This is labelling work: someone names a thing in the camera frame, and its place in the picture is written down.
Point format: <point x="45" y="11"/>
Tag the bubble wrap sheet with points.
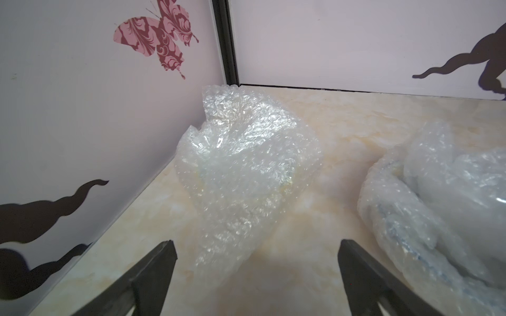
<point x="438" y="212"/>
<point x="249" y="161"/>

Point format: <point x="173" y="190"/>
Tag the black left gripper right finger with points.
<point x="371" y="289"/>

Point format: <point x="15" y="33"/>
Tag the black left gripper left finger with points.
<point x="142" y="290"/>

